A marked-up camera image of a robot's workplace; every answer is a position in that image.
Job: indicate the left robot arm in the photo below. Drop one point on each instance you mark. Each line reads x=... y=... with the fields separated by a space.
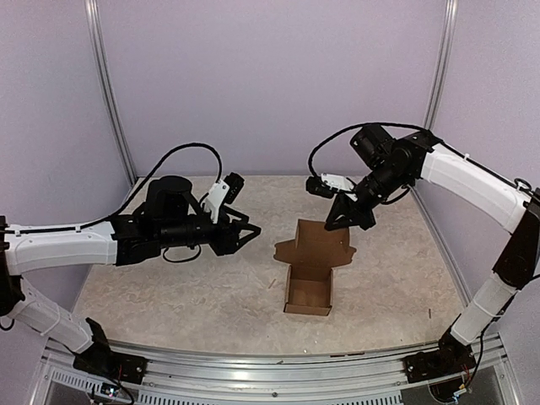
x=169 y=217

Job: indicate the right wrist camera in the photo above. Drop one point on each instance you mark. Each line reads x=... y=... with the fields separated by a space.
x=328 y=186

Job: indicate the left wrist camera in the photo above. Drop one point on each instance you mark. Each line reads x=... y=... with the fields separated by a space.
x=222 y=192

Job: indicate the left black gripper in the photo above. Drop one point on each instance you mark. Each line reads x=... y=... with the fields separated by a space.
x=230 y=231

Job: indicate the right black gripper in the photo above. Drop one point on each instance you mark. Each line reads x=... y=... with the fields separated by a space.
x=355 y=213

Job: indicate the left aluminium frame post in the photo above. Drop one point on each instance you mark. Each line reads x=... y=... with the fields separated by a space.
x=111 y=108

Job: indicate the front aluminium rail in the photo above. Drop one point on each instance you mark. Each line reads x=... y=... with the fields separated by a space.
x=184 y=377

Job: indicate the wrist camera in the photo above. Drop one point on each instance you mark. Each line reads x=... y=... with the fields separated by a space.
x=222 y=192
x=328 y=186

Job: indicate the right aluminium frame post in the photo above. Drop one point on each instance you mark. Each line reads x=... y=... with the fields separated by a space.
x=442 y=62

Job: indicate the aluminium frame post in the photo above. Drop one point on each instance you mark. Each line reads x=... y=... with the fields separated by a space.
x=442 y=62
x=111 y=108

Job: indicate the brown cardboard box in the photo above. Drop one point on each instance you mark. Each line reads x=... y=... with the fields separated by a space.
x=312 y=255

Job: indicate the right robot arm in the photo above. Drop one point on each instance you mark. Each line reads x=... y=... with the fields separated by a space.
x=421 y=156

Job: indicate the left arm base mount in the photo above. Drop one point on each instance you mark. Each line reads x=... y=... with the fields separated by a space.
x=113 y=365

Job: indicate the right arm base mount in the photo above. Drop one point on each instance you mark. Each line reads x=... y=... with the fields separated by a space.
x=424 y=366

